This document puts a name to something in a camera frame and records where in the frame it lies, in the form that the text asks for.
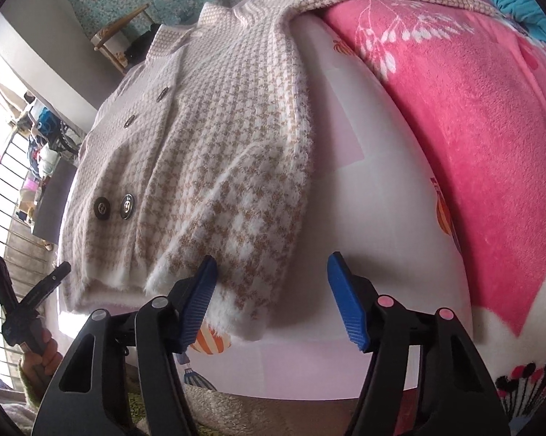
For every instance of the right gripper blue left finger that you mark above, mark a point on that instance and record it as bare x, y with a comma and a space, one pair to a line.
195, 302

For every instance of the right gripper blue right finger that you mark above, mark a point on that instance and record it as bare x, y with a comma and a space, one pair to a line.
348, 301

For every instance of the beige houndstooth knit coat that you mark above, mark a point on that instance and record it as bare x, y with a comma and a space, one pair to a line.
205, 148

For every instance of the black clothing on chair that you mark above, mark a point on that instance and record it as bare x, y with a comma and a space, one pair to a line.
137, 50

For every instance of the person's left hand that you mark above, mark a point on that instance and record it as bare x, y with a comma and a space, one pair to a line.
47, 362

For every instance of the pale pink printed bedsheet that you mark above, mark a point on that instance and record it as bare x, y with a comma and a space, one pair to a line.
374, 200

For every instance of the dark grey cabinet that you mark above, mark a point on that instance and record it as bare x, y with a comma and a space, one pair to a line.
49, 212

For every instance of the bicycle with blue bag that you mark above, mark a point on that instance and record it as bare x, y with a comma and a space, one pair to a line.
53, 130

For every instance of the pink fleece floral blanket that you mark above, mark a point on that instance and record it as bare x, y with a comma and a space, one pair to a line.
473, 93

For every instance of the wooden chair with dark seat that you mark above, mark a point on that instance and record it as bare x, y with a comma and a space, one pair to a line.
112, 42

